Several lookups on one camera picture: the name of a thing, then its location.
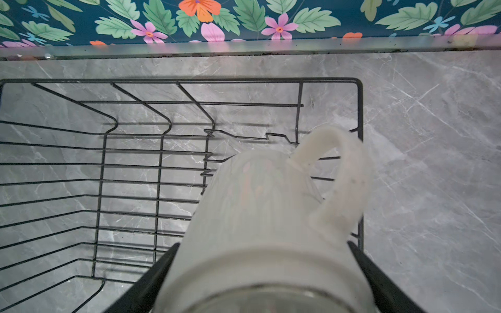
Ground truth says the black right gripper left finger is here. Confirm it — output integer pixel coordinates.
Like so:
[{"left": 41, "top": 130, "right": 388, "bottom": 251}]
[{"left": 104, "top": 243, "right": 180, "bottom": 313}]

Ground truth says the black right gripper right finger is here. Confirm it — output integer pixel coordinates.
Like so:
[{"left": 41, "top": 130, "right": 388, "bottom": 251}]
[{"left": 347, "top": 241, "right": 425, "bottom": 313}]

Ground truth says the black wire dish rack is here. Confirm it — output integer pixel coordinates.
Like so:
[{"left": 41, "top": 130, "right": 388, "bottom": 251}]
[{"left": 1, "top": 77, "right": 364, "bottom": 312}]

